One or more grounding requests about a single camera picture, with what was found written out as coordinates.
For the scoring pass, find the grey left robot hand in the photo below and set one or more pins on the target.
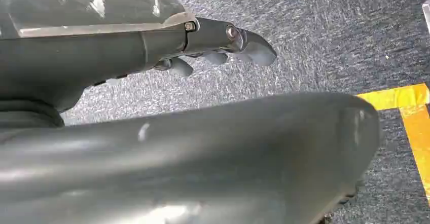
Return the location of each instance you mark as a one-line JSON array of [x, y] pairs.
[[201, 155]]

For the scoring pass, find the yellow floor tape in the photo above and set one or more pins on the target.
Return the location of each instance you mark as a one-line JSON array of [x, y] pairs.
[[415, 115]]

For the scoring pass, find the pale object at edge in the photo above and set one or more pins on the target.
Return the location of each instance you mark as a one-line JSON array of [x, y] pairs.
[[427, 14]]

